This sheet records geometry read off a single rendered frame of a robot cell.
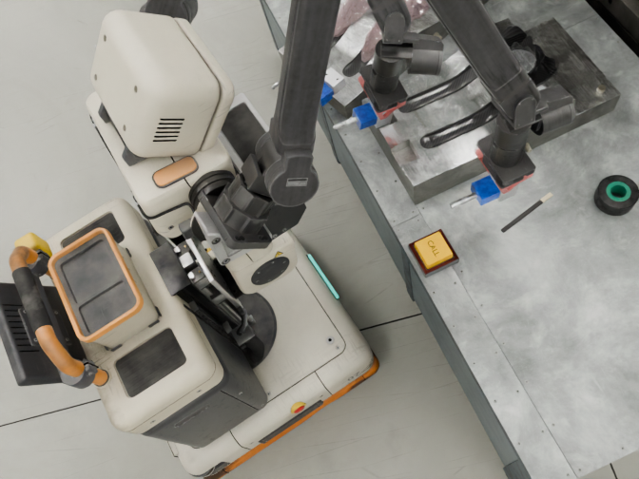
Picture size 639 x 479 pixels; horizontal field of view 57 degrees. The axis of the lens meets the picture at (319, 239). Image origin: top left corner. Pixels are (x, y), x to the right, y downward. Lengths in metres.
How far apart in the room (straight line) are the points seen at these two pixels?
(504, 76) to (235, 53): 2.02
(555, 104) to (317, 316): 1.04
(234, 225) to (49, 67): 2.42
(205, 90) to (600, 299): 0.86
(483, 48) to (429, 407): 1.36
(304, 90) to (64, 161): 2.13
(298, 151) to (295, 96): 0.08
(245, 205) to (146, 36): 0.29
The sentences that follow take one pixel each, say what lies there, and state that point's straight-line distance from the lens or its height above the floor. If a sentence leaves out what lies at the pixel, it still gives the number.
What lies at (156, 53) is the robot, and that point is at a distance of 0.93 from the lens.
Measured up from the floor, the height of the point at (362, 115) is 0.94.
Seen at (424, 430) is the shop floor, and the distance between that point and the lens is 2.01.
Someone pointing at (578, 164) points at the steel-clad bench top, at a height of 0.80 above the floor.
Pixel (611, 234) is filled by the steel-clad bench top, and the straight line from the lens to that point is 1.36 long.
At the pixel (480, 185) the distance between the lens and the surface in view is 1.20.
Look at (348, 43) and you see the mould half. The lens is 1.55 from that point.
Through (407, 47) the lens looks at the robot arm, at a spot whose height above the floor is 1.13.
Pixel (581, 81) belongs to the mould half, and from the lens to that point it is 1.47.
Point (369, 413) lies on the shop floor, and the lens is 2.02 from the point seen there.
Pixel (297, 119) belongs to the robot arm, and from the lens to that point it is 0.83.
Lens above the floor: 2.00
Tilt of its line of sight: 64 degrees down
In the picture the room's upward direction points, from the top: 24 degrees counter-clockwise
